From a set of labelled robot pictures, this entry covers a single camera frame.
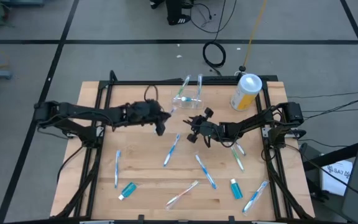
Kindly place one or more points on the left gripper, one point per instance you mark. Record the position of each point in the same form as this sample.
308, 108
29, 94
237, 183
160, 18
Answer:
141, 113

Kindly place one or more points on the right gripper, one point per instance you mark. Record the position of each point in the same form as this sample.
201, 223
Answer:
208, 129

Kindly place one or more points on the green toothbrush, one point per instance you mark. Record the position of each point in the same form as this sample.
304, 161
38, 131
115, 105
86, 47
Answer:
183, 86
237, 158

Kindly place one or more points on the teal toothpaste tube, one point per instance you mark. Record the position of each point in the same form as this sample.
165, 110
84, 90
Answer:
128, 189
236, 190

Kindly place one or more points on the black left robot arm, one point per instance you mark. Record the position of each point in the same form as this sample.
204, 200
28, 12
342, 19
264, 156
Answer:
82, 110

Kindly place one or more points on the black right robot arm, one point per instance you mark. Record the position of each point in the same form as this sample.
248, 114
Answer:
259, 119

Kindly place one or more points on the white yellow wipes canister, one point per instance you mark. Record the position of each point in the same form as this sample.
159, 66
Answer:
245, 93

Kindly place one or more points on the orange toothbrush in clear wrapper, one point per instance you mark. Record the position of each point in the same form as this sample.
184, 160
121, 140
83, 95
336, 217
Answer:
182, 194

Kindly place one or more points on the person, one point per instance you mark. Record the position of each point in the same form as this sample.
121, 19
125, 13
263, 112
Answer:
174, 12

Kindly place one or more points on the white printed paper sheet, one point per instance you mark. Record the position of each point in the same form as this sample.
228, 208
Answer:
334, 183

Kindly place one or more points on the black aluminium table frame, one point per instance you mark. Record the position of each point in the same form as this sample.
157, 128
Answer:
129, 83

